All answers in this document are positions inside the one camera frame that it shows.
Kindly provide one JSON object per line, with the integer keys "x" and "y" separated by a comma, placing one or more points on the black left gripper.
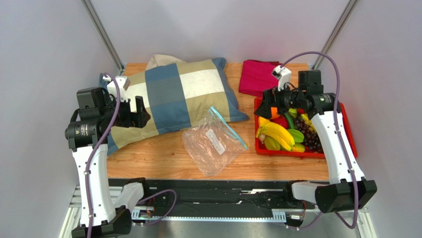
{"x": 134, "y": 119}

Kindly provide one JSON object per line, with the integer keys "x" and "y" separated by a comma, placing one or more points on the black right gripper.
{"x": 269, "y": 101}

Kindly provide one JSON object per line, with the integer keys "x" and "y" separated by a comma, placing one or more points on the orange fruit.
{"x": 274, "y": 113}

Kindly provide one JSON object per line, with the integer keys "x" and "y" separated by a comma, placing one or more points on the large yellow banana bunch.
{"x": 278, "y": 133}

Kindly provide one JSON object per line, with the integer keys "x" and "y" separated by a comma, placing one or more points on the red apple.
{"x": 282, "y": 121}

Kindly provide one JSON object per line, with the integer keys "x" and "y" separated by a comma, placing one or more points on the purple grape bunch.
{"x": 312, "y": 140}

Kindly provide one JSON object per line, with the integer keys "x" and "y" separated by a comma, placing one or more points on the clear zip top bag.
{"x": 212, "y": 143}

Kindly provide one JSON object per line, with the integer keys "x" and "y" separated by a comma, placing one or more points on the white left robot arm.
{"x": 87, "y": 134}

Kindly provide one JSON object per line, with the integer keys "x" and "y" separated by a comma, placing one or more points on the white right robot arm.
{"x": 348, "y": 189}

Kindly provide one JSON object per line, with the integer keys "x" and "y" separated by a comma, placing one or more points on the red plastic tray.
{"x": 262, "y": 150}

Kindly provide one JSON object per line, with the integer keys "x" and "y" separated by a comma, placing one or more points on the yellow lemon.
{"x": 262, "y": 121}

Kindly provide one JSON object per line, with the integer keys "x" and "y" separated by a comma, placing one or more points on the garlic bulb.
{"x": 261, "y": 138}

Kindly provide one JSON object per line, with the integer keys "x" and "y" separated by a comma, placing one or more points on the green pear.
{"x": 293, "y": 113}

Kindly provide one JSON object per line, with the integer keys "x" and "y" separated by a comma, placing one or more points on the green cucumber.
{"x": 290, "y": 120}

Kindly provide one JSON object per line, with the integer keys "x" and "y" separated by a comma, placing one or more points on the yellow green starfruit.
{"x": 271, "y": 144}

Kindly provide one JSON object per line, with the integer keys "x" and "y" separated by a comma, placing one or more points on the folded magenta towel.
{"x": 256, "y": 76}

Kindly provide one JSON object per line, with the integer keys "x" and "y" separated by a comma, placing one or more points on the red pomegranate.
{"x": 301, "y": 111}

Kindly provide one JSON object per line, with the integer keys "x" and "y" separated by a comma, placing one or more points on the plaid blue beige pillow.
{"x": 177, "y": 96}

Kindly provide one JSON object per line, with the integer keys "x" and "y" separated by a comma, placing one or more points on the small yellow banana bunch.
{"x": 308, "y": 122}

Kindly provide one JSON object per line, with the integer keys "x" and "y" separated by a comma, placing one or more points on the yellow green mango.
{"x": 298, "y": 147}

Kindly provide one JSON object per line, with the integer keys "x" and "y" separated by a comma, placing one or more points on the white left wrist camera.
{"x": 119, "y": 91}

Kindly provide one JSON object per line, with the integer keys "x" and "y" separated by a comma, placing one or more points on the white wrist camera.
{"x": 119, "y": 91}
{"x": 283, "y": 75}

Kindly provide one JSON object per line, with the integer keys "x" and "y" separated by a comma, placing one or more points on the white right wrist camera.
{"x": 283, "y": 75}

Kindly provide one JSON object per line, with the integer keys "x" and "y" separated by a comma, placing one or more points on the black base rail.
{"x": 220, "y": 198}

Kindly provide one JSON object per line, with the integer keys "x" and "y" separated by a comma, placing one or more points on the left aluminium frame post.
{"x": 95, "y": 19}

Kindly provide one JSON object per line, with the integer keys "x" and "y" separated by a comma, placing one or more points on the aluminium frame post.
{"x": 95, "y": 19}
{"x": 339, "y": 25}

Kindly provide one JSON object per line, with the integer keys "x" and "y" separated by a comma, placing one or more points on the right aluminium frame post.
{"x": 339, "y": 25}

